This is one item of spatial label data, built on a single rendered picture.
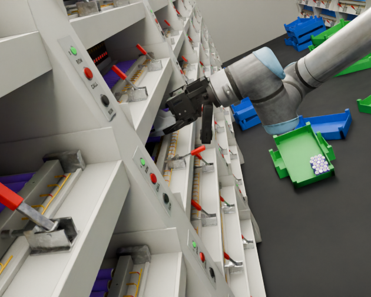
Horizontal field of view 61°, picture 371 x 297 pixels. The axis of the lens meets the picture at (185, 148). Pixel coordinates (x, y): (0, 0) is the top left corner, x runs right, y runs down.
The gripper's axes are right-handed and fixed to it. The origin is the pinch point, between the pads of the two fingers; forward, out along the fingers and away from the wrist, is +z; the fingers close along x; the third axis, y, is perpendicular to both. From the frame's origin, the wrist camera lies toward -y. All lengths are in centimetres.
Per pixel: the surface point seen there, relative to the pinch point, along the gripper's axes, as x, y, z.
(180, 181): 20.1, -6.1, -6.3
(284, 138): -82, -64, -31
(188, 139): -1.3, -6.5, -7.1
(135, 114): 23.1, 12.6, -7.7
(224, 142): -69, -44, -3
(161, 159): 13.2, -2.3, -2.6
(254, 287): 5, -62, -1
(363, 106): -104, -78, -80
